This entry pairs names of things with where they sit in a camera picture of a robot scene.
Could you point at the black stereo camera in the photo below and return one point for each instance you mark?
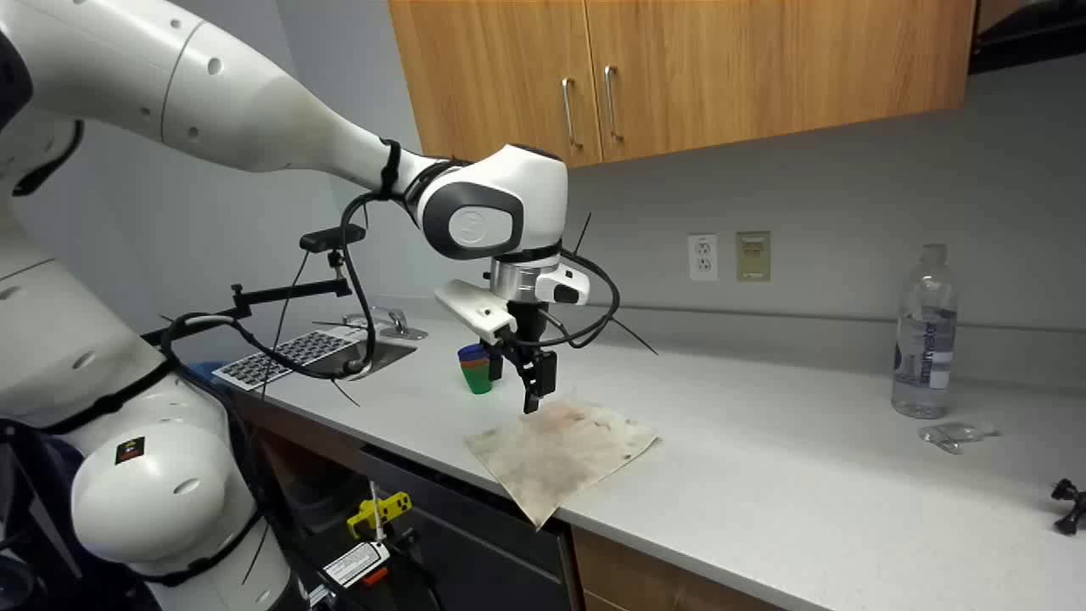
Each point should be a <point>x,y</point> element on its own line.
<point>334,239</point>

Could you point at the white stained towel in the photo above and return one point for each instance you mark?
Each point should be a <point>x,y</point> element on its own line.
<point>561,453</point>

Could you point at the ribbed grey drainboard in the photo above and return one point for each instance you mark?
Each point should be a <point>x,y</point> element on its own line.
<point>290,354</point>

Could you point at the wooden base cabinet front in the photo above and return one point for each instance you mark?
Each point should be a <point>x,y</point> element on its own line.
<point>645,582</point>

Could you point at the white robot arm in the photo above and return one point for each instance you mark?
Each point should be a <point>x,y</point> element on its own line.
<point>225,79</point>

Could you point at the clear plastic wrapper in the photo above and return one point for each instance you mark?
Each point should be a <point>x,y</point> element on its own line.
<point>956,431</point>

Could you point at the black dishwasher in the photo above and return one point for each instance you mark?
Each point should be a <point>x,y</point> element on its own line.
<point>486,532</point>

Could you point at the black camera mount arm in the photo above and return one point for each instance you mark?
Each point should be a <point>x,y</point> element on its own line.
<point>290,292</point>

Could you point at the wooden wall cabinet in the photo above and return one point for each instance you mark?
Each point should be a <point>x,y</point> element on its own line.
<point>701,70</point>

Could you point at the yellow clamp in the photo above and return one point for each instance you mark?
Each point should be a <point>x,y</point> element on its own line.
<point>377,509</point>

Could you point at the blue plastic cup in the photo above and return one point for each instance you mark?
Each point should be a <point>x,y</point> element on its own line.
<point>473,354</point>

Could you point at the white wall outlet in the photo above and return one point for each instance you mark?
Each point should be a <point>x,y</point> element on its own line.
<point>702,260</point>

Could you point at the green plastic cup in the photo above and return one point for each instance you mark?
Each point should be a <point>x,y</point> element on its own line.
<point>477,379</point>

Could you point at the black wall appliance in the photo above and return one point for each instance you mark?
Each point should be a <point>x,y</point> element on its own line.
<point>1031,40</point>

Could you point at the small black tripod clamp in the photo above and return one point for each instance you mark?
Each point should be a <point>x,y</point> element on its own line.
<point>1071,506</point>

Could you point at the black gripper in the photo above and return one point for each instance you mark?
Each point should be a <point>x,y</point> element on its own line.
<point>526,334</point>

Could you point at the clear plastic water bottle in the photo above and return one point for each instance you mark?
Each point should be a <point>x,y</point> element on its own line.
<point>923,339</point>

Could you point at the chrome faucet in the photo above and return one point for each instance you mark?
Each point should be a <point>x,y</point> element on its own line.
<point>392,328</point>

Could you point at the steel sink basin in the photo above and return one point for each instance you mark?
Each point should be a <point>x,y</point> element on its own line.
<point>377,354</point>

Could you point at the white and red tag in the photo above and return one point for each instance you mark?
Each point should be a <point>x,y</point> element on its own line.
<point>355,566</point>

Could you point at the dark office chair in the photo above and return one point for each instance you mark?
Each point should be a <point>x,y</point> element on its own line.
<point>27,532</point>

